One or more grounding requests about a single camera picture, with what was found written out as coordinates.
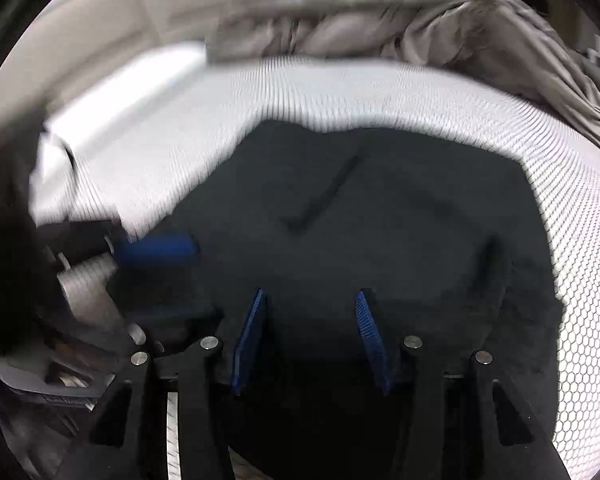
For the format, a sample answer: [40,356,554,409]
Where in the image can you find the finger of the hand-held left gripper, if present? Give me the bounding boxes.
[122,304,227,343]
[107,231,202,267]

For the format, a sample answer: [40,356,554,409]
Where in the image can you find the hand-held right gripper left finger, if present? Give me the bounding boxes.
[54,287,272,480]

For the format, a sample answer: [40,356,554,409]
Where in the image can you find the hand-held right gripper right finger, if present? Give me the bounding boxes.
[354,289,573,480]

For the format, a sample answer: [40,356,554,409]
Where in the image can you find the black pants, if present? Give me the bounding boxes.
[122,120,567,480]

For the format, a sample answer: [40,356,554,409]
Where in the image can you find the white pillow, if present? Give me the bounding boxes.
[42,41,212,166]

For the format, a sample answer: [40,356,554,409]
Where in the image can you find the beige padded headboard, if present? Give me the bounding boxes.
[0,0,263,128]

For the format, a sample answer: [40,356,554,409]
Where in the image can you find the grey duvet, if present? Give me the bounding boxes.
[206,0,600,153]

